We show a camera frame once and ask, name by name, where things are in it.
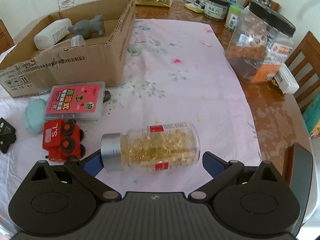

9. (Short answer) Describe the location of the red toy truck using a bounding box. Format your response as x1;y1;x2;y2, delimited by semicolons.
42;119;86;162

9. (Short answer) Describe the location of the light blue case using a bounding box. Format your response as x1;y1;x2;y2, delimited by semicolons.
23;99;47;135

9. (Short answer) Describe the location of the capsule bottle silver lid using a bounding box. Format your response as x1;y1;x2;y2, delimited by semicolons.
100;122;200;172

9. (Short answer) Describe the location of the red card box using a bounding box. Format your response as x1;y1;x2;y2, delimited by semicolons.
44;81;106;120

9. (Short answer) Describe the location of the clear small bottle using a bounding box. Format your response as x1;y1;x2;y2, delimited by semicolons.
52;34;86;49

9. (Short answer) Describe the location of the white plastic bottle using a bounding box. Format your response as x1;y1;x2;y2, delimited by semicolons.
34;18;72;50

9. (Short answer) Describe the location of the grey toy animal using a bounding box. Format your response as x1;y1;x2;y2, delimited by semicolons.
67;15;105;40

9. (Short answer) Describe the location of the teal box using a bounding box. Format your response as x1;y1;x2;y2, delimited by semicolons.
303;97;320;139

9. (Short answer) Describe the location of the white small box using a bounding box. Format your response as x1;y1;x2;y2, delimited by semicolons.
273;64;299;94

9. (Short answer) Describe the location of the wooden chair right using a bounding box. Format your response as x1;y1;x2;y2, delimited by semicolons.
285;31;319;113

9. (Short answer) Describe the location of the wooden chair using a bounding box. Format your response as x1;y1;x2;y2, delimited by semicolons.
0;20;14;54
285;31;319;113

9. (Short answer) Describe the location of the pink floral tablecloth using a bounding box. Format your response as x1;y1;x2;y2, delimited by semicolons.
1;20;261;236

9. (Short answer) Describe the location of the large clear plastic jar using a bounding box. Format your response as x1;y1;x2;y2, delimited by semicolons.
225;1;296;83

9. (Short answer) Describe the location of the cardboard box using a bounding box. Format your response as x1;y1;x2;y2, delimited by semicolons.
1;0;136;98

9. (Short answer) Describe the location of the wooden chair left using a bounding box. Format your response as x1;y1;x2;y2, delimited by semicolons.
0;20;14;54

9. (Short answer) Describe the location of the green lid small jar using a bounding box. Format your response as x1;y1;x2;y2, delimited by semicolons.
225;4;244;30

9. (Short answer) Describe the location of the wooden chair corner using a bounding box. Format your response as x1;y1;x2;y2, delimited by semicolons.
243;0;280;11

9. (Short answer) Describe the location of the black lid glass jar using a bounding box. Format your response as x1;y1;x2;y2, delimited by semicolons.
204;0;229;21

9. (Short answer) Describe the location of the stack of papers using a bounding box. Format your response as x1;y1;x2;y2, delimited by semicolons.
183;0;207;14

